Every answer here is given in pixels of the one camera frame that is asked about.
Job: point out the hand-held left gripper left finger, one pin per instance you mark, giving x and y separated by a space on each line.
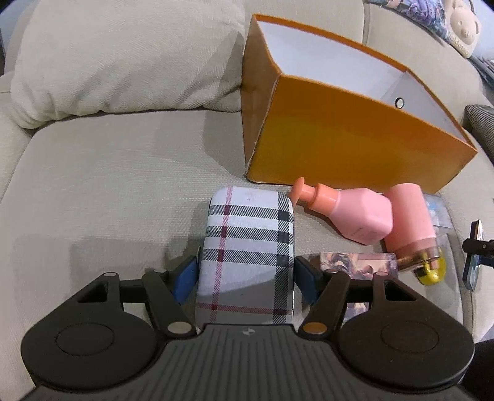
185 275

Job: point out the clear plastic packet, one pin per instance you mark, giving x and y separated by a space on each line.
436 216

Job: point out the beige pillow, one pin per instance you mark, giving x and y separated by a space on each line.
115 58

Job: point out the cream bear-shaped plush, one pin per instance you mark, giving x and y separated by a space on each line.
463 27

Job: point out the pink cylindrical bottle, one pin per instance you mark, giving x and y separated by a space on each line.
409 219

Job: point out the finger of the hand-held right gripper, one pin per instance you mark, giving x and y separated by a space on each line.
474 250

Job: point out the pink pump bottle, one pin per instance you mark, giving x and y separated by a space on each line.
359 216

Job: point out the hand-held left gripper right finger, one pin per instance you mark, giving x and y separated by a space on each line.
305 275

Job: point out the grey striped cushion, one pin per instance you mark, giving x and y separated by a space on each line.
480 127

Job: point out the plaid hard case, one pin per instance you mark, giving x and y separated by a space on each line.
247 239

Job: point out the beige sofa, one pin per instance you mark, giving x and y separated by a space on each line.
115 173

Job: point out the yellow tape measure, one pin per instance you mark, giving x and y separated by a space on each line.
430 275

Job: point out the illustrated card box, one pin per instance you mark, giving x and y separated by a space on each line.
359 264

